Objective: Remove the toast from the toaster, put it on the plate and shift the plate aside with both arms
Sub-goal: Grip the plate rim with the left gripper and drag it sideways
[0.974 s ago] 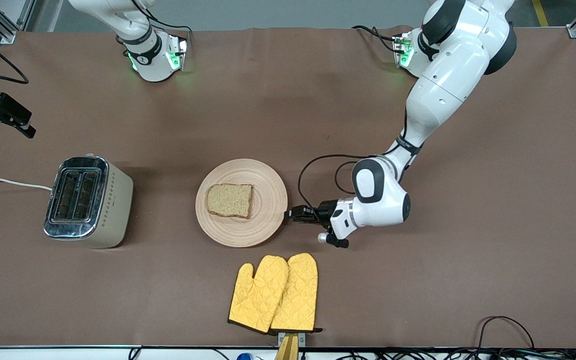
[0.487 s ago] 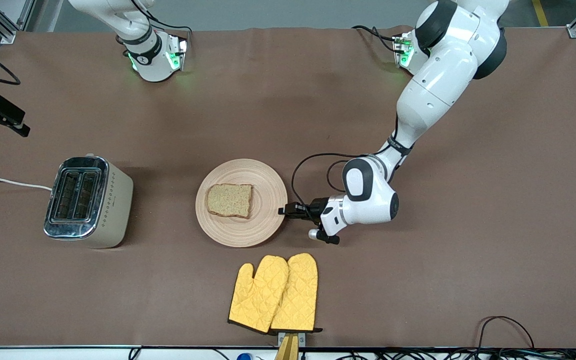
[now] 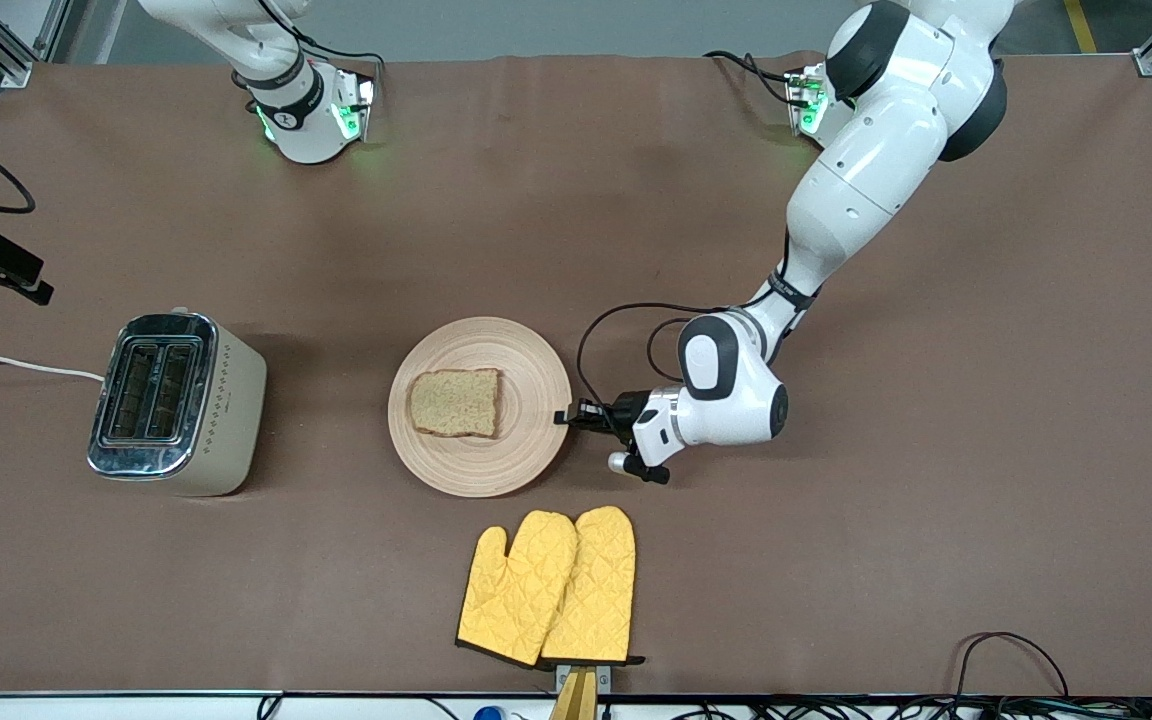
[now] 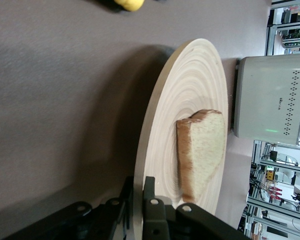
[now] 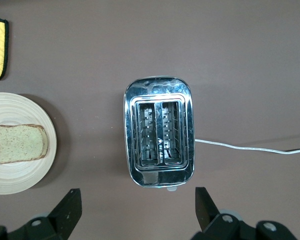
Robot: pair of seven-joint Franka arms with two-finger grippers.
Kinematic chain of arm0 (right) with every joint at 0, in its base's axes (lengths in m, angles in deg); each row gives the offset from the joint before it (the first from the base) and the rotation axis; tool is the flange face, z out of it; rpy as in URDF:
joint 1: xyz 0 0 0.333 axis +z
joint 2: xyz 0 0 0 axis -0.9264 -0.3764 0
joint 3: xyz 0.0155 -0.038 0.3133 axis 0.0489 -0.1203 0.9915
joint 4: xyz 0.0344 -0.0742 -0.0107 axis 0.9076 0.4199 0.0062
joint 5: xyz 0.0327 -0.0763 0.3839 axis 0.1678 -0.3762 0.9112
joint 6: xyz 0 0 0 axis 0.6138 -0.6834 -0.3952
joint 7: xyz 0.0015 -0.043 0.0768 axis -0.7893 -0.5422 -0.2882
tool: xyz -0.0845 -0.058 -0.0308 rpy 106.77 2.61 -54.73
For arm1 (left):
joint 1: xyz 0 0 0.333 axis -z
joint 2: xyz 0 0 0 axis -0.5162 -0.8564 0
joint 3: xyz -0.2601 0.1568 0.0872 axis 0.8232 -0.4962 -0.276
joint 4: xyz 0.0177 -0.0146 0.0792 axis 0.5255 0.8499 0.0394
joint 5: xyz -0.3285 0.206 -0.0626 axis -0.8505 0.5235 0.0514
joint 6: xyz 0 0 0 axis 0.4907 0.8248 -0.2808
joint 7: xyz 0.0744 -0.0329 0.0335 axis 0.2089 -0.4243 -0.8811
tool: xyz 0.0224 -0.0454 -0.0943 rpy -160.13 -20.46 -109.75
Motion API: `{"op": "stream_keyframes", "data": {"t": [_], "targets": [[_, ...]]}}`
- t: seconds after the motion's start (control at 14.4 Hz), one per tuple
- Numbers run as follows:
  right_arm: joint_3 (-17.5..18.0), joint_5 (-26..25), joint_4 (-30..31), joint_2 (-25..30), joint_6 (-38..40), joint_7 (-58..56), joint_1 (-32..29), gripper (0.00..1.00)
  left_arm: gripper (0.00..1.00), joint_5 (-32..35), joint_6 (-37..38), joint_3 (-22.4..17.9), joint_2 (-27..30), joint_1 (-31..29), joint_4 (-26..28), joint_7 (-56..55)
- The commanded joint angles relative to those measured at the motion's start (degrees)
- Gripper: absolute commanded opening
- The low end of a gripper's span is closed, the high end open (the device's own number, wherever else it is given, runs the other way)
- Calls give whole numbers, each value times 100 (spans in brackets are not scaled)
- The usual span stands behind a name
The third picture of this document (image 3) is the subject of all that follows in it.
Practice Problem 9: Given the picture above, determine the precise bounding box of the round light wooden plate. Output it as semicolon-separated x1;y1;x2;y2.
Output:
387;317;573;498

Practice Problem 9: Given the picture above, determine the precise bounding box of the brown toast slice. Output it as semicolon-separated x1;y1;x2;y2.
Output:
407;368;503;439

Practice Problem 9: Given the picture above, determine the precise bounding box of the yellow quilted oven mitt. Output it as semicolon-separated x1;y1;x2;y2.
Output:
539;505;646;669
456;510;579;669

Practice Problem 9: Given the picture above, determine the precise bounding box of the chrome and cream toaster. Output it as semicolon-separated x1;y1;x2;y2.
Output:
86;308;268;498

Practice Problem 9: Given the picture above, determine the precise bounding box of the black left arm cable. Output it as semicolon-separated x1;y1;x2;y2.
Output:
575;302;729;403

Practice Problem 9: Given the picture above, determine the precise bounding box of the white toaster power cable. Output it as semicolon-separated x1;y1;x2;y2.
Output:
0;356;105;383

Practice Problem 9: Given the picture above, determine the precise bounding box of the small grey metal bracket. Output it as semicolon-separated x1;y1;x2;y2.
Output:
555;664;613;693

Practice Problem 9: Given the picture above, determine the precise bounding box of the black arm base cable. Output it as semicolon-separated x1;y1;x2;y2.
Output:
256;0;386;69
703;50;817;107

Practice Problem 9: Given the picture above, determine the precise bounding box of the looped black cable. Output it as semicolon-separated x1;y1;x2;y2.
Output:
954;631;1072;701

